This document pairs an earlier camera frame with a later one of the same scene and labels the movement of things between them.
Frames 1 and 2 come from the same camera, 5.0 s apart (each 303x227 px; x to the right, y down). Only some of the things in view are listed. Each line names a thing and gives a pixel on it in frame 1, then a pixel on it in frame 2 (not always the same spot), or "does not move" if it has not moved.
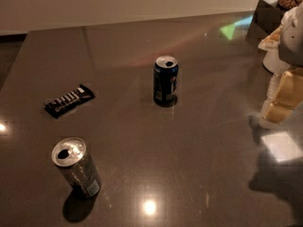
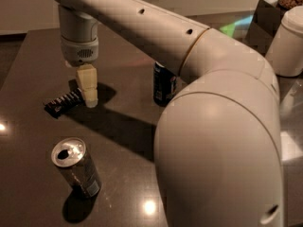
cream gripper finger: x=284 y=95 → x=81 y=52
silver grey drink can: x=71 y=157 does not move
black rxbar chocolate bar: x=59 y=106 does not move
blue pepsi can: x=166 y=74 does not move
